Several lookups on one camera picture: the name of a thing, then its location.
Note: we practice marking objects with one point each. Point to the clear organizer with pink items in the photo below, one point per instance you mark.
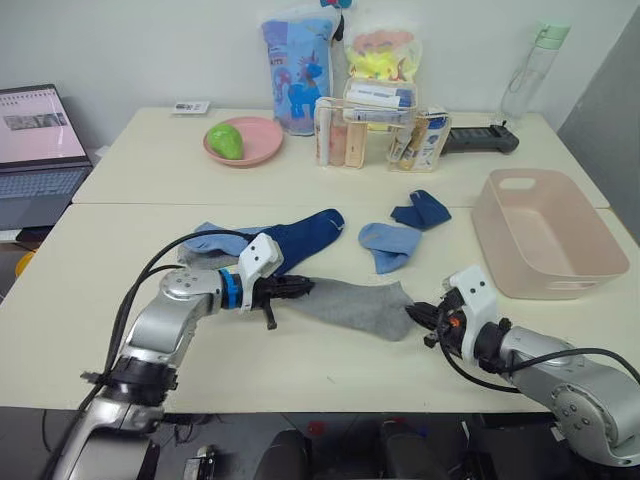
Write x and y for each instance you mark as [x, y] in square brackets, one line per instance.
[342, 140]

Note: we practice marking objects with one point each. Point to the yellow round object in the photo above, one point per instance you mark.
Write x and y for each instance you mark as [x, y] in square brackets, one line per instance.
[25, 264]

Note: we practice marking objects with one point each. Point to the blue and white carton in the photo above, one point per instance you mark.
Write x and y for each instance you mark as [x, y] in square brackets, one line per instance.
[432, 140]

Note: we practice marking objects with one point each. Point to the pink plastic container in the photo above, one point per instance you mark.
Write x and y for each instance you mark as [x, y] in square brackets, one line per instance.
[540, 235]

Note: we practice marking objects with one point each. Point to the black handheld device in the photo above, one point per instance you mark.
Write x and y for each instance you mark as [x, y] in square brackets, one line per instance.
[480, 140]

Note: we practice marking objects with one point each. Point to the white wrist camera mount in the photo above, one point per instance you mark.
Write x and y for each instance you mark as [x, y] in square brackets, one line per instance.
[475, 292]
[257, 255]

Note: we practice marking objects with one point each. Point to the white label card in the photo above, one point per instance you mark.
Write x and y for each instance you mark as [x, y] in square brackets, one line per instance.
[191, 108]

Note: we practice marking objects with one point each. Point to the light blue sock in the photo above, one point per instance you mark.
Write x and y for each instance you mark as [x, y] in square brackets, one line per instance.
[210, 242]
[387, 245]

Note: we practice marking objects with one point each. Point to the green fruit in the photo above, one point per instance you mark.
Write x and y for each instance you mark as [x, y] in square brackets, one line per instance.
[226, 142]

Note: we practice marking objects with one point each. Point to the dark rounded shape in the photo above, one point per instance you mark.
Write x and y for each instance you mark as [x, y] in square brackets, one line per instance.
[406, 455]
[290, 457]

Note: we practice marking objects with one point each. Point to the clear organizer with blue carton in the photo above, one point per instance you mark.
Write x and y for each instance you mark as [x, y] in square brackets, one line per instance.
[407, 150]

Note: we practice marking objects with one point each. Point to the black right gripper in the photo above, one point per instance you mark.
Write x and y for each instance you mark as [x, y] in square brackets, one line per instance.
[447, 320]

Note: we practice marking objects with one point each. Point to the blue unicorn print bag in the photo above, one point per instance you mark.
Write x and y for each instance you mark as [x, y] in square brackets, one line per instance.
[300, 75]

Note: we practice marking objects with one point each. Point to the grey laptop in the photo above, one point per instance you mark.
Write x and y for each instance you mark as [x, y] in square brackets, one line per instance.
[40, 150]

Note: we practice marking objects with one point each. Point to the clear bottle with green lid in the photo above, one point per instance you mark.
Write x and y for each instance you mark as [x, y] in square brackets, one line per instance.
[535, 70]

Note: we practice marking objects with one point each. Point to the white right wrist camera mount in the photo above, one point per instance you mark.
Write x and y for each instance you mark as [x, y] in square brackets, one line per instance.
[475, 292]

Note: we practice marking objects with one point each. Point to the clear box with tubes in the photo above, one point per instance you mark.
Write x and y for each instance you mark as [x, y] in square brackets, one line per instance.
[380, 100]

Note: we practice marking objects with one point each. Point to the dark blue sock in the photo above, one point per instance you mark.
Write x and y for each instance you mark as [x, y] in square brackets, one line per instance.
[425, 212]
[305, 235]

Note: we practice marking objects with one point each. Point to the clear bag with yellow contents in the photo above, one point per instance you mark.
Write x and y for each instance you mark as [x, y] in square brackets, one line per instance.
[382, 55]

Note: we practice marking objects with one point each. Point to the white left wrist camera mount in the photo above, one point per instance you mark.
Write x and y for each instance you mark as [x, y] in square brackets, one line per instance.
[257, 255]

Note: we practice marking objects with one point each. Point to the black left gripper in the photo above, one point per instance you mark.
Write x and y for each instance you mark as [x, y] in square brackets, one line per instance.
[267, 290]

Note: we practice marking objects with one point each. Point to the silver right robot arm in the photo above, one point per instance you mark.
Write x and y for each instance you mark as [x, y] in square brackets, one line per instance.
[550, 362]

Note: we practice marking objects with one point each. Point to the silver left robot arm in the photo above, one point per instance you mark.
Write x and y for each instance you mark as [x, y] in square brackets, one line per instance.
[160, 320]

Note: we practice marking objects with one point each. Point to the grey ankle sock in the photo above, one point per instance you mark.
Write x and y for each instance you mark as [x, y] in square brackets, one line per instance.
[200, 261]
[355, 310]

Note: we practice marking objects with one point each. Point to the pink plate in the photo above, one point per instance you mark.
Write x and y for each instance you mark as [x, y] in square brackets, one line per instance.
[262, 135]

